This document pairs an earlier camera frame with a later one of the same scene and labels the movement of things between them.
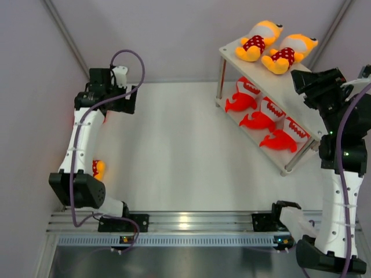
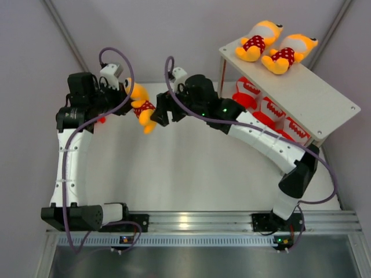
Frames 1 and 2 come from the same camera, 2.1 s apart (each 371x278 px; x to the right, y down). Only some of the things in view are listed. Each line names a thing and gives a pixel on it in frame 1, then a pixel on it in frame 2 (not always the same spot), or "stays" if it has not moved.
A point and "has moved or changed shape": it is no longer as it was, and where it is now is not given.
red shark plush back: [244, 98] stays
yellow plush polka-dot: [291, 50] stays
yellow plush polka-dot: [262, 34] stays
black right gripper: [316, 84] to [163, 102]
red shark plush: [279, 139] has moved or changed shape
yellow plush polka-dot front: [99, 169] to [143, 109]
